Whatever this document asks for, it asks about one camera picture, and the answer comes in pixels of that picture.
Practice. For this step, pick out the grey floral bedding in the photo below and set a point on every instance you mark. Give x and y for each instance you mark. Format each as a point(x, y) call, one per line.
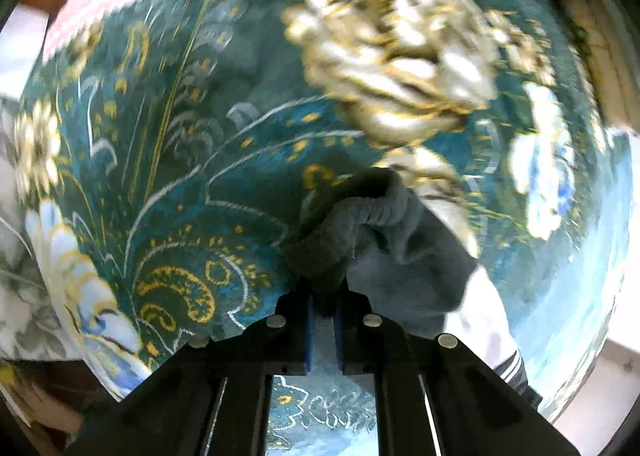
point(25, 286)

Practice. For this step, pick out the dark grey garment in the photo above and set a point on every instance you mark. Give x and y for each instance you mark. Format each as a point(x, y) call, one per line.
point(395, 256)

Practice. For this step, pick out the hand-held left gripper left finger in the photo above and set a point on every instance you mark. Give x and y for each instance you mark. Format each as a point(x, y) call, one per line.
point(308, 331)

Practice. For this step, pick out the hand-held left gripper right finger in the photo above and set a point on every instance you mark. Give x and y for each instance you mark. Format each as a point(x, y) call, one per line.
point(340, 336)

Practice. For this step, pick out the green floral blanket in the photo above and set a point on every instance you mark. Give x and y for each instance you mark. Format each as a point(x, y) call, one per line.
point(200, 135)

